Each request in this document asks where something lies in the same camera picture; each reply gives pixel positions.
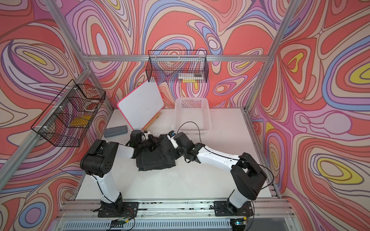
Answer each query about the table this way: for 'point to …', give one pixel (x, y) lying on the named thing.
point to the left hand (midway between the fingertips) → (164, 139)
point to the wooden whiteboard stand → (151, 121)
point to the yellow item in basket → (80, 121)
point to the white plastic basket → (192, 115)
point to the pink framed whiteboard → (141, 106)
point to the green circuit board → (117, 223)
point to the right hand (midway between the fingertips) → (174, 152)
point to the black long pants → (164, 155)
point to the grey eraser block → (115, 131)
